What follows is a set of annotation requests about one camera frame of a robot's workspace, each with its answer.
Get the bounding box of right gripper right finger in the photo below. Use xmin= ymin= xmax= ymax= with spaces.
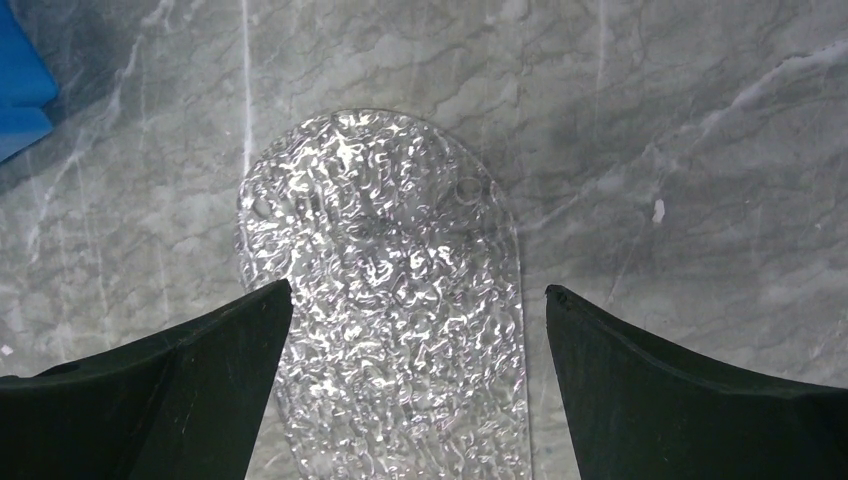
xmin=546 ymin=285 xmax=847 ymax=479

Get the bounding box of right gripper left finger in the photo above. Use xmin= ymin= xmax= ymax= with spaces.
xmin=1 ymin=280 xmax=293 ymax=479

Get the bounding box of clear textured oval tray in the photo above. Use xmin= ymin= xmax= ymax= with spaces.
xmin=235 ymin=108 xmax=532 ymax=479

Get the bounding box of blue three-compartment bin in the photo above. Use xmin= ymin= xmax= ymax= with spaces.
xmin=1 ymin=1 xmax=59 ymax=161

